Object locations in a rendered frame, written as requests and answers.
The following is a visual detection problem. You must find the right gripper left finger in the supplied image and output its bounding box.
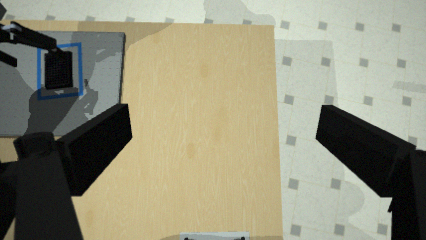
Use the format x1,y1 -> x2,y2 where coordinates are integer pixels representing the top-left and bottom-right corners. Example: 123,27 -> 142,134
0,103 -> 133,240

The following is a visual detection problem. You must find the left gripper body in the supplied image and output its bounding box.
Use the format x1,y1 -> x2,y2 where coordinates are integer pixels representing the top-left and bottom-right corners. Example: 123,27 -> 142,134
0,23 -> 10,39

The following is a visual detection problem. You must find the blue tape outline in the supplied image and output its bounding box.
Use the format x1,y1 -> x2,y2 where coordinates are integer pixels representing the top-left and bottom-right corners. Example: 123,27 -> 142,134
37,42 -> 83,101

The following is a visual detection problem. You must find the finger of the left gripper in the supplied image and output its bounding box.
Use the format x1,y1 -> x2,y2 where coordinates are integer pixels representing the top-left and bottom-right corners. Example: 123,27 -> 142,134
0,51 -> 17,67
0,21 -> 67,62

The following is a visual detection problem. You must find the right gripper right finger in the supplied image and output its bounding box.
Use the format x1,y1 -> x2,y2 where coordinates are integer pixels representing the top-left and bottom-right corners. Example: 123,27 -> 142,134
315,105 -> 426,240

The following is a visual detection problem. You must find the black well plate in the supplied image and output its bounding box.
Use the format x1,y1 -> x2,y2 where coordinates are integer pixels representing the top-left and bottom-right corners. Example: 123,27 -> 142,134
44,51 -> 73,90

